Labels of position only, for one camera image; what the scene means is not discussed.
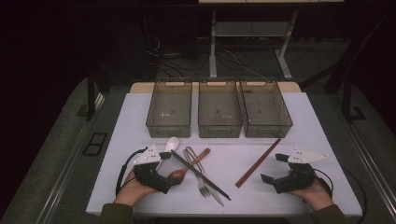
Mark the person's right hand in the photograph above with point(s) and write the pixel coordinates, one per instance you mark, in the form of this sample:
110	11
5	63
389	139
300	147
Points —
314	196

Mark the smoky clear plastic bin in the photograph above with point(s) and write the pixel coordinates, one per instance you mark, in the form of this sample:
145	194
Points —
169	109
264	109
219	109

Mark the person's left hand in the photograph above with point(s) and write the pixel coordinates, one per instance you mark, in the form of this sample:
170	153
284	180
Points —
132	191

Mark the black rectangular floor frame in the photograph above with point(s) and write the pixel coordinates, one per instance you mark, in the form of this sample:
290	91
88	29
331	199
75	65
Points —
90	144

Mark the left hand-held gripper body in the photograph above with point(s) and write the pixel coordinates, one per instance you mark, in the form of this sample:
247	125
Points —
149	174

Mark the white ceramic spoon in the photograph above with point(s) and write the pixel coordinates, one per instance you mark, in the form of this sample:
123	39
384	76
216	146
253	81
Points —
172	144

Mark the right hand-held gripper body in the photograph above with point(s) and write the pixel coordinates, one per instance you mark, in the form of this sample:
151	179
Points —
295	180

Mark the black metal stand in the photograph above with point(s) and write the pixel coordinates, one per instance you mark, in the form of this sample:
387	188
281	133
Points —
347	99
91	99

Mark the white metal desk frame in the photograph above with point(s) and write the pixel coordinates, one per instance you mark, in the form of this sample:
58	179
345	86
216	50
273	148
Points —
213	56

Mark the metal fork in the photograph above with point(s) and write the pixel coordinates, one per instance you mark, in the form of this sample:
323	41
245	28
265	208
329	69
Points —
204	189

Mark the metal floor rail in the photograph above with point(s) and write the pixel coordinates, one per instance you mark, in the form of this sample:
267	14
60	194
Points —
373	161
62	174

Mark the metal knife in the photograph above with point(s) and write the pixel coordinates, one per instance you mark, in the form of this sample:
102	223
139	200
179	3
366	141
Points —
214	194

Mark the black chopstick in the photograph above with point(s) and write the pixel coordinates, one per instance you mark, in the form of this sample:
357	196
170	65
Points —
193	169
199	175

